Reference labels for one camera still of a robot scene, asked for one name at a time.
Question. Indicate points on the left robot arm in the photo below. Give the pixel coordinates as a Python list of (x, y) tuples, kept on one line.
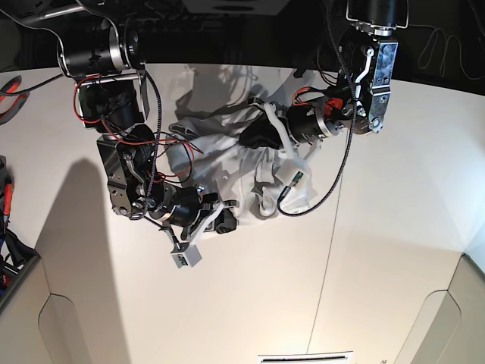
[(358, 99)]

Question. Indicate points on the white t-shirt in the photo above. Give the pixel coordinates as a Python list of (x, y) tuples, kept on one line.
[(212, 116)]

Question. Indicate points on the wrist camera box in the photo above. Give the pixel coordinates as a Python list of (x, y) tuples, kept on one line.
[(186, 255), (294, 173)]

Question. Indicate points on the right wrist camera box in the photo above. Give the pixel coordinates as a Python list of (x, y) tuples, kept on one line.
[(186, 255)]

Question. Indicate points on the tool bin at left edge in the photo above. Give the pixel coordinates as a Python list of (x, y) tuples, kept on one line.
[(17, 259)]

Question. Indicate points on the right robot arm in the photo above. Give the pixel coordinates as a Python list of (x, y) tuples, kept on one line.
[(106, 101)]

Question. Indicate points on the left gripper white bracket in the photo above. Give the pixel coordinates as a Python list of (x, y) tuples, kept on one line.
[(295, 129)]

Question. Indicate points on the white monitor stand base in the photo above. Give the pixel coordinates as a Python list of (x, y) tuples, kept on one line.
[(251, 7)]

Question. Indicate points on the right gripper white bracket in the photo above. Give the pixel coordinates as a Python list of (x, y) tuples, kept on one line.
[(184, 211)]

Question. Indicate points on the red handled pliers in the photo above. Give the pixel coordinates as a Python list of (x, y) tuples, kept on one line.
[(15, 102)]

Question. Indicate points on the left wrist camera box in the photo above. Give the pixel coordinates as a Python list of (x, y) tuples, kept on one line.
[(294, 173)]

